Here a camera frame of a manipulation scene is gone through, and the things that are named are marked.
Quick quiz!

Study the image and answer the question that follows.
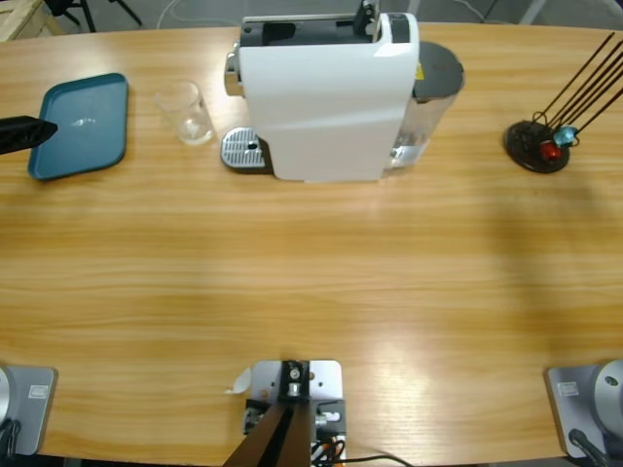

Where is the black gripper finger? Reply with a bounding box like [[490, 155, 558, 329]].
[[0, 115, 58, 157]]

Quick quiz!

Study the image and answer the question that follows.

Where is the clear drinking glass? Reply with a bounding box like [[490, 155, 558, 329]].
[[153, 80, 216, 147]]

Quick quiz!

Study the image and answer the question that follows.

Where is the chrome coffee machine lever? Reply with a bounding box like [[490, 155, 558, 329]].
[[352, 0, 385, 43]]

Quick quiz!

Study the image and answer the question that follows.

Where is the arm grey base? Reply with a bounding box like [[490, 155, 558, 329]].
[[0, 364, 58, 457], [543, 358, 623, 459]]

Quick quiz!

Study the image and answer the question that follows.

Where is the white capsule coffee machine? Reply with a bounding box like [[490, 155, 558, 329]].
[[224, 13, 421, 185]]

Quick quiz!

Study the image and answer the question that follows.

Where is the teal plastic tray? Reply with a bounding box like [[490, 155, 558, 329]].
[[26, 72, 130, 182]]

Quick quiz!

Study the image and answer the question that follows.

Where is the wooden crate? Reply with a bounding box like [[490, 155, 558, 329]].
[[0, 0, 64, 44]]

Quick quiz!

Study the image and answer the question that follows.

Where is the black stand with legs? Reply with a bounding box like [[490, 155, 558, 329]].
[[46, 0, 145, 33]]

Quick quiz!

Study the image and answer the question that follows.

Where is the silver drip tray grate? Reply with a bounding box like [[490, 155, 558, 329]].
[[221, 126, 274, 175]]

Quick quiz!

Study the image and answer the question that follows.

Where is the white paper tag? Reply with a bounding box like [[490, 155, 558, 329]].
[[223, 367, 254, 395]]

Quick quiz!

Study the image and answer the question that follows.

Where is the black table clamp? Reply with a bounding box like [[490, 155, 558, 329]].
[[242, 398, 274, 434], [311, 398, 348, 439]]

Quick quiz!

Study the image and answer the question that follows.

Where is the black capsule holder with rods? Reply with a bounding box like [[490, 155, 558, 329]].
[[503, 31, 623, 174]]

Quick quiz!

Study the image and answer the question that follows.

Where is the white floor cable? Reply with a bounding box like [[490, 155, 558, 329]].
[[155, 0, 244, 29]]

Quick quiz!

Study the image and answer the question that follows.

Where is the arm base black cable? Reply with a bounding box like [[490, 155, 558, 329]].
[[568, 427, 612, 463], [0, 416, 23, 457]]

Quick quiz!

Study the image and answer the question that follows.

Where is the silver camera mount plate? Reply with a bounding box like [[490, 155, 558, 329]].
[[250, 359, 342, 408]]

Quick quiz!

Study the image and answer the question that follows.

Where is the dark camera post with bracket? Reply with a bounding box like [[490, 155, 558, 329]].
[[226, 359, 312, 467]]

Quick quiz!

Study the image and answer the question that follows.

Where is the orange cable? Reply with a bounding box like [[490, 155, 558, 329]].
[[311, 435, 345, 461]]

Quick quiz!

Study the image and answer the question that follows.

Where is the black cable at mount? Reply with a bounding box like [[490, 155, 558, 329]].
[[340, 453, 415, 466]]

